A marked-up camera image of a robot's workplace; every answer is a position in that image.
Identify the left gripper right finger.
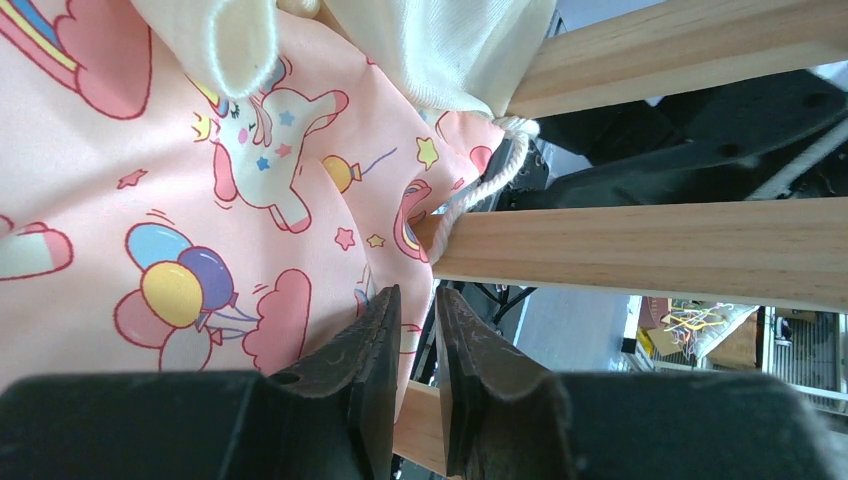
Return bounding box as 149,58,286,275
437,287,847,479

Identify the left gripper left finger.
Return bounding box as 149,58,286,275
1,286,401,479

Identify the pink patterned bed cushion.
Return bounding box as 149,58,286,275
0,0,558,399

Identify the wooden pet bed frame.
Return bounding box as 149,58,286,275
393,1,847,477

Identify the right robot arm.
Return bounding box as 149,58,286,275
496,70,847,211

